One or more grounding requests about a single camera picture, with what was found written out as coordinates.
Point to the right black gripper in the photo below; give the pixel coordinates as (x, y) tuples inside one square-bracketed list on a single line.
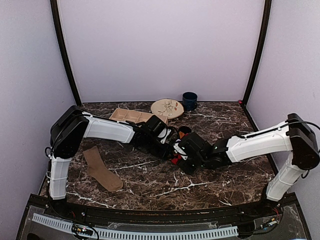
[(187, 169)]

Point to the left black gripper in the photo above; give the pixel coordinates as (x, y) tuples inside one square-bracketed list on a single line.
[(163, 153)]

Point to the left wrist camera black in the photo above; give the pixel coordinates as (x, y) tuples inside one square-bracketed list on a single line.
[(155, 125)]

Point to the cream floral ceramic plate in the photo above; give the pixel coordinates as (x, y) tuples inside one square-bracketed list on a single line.
[(166, 107)]

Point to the dark blue mug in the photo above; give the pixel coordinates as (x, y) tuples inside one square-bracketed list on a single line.
[(189, 101)]

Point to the wooden compartment tray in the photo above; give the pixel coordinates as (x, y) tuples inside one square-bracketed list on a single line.
[(130, 115)]

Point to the left black frame post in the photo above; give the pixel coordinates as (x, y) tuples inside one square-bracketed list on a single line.
[(63, 51)]

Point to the plain brown sock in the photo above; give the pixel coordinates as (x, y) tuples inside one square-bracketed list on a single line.
[(97, 169)]

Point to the black frame post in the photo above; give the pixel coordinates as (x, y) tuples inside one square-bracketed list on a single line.
[(63, 51), (258, 52)]

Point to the right black frame post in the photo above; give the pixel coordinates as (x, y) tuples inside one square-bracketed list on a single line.
[(258, 52)]

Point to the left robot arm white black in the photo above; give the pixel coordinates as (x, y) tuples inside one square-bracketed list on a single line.
[(67, 134)]

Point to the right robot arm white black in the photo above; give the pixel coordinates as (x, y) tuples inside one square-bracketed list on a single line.
[(293, 136)]

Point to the white slotted cable duct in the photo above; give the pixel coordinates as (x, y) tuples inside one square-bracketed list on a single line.
[(85, 232)]

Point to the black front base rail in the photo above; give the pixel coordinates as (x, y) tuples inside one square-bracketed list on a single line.
[(102, 216)]

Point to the argyle black red orange sock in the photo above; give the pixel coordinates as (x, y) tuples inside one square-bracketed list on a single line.
[(179, 152)]

